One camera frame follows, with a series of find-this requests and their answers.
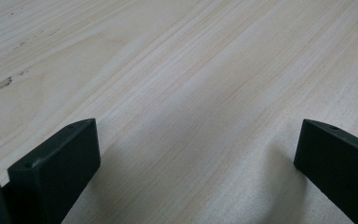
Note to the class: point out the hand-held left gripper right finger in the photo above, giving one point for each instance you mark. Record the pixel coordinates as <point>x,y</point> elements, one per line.
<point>338,165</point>

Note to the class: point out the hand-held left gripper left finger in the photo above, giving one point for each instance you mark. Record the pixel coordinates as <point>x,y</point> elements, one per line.
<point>56,161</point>

